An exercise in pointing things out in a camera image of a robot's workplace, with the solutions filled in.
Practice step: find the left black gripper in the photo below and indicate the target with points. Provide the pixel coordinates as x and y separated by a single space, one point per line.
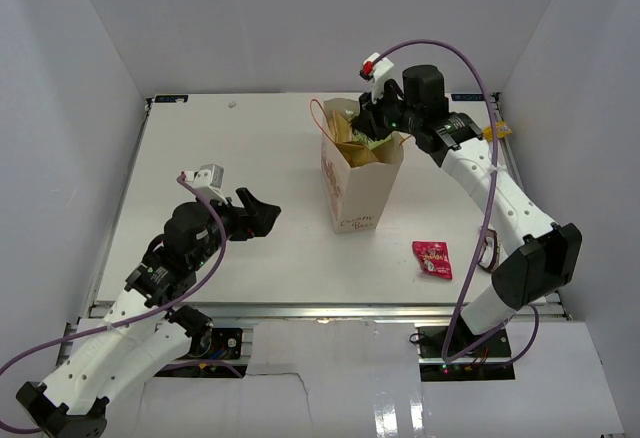
263 215

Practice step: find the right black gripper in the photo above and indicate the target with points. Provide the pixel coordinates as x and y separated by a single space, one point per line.
373 128

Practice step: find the green candy packet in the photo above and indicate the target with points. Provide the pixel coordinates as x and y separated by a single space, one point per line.
361 138

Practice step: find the yellow chips bag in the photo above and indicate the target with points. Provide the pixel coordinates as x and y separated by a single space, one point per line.
357 154

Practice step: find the red candy packet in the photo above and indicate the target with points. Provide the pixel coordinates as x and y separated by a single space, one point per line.
433 258

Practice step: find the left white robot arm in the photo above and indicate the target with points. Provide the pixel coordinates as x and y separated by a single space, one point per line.
148 326

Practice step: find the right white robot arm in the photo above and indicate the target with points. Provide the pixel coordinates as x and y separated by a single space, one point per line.
541 254

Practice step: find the cream paper bag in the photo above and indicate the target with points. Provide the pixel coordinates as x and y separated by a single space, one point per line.
356 196

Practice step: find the small yellow snack packet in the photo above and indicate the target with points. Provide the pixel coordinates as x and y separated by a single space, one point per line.
501 129

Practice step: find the brown chocolate wrapper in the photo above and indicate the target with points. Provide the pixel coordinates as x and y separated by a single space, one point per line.
490 251

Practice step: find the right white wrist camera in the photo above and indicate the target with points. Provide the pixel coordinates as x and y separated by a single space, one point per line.
376 71

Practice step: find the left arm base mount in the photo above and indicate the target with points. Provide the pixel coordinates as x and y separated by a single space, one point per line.
215 355

